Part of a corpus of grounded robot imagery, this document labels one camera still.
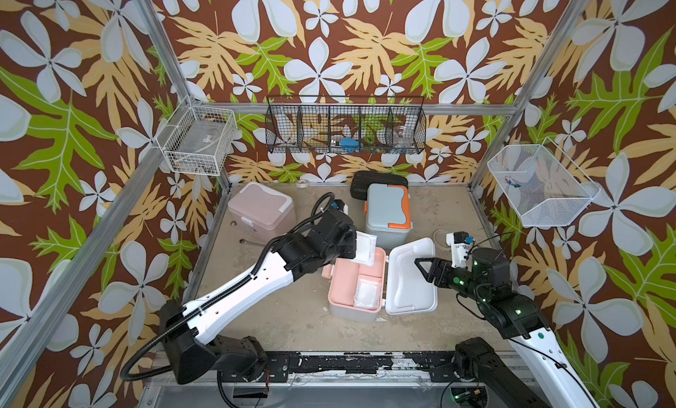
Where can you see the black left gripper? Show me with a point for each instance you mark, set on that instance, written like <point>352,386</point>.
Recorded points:
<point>348,237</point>

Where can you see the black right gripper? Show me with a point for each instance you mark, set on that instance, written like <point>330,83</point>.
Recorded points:
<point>435,269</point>

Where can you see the white gauze packet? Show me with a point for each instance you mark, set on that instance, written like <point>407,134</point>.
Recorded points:
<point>366,245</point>
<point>367,294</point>

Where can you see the white and salmon first aid box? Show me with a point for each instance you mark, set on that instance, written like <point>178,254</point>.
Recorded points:
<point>404,289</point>

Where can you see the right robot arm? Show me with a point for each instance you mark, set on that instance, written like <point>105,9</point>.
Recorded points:
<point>520,321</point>

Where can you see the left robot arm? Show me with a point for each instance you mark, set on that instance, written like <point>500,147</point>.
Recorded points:
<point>190,343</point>

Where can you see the clear round lid on table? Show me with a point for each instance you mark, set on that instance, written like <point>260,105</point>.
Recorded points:
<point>443,238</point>

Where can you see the black hard case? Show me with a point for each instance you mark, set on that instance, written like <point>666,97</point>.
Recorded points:
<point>362,180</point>

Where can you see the pink medicine chest box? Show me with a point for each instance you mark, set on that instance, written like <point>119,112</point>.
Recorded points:
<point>263,212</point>

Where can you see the silver ratchet wrench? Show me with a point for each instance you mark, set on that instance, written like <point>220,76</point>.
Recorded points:
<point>250,243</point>

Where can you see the blue item in black basket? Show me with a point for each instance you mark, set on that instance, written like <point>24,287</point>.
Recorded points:
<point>349,146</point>

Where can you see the white mesh basket right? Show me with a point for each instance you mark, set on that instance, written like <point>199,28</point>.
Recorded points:
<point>543,184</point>

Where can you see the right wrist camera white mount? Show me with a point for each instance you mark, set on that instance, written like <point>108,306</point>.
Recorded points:
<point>460,244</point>

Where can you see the grey box orange handle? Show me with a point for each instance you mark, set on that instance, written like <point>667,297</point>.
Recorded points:
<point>388,215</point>

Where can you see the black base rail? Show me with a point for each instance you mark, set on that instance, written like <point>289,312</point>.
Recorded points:
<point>439,366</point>

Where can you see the black wire basket rear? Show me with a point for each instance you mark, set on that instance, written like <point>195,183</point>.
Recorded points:
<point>381,124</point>

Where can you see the white wire basket left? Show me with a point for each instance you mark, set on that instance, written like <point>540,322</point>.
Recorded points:
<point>195,140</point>

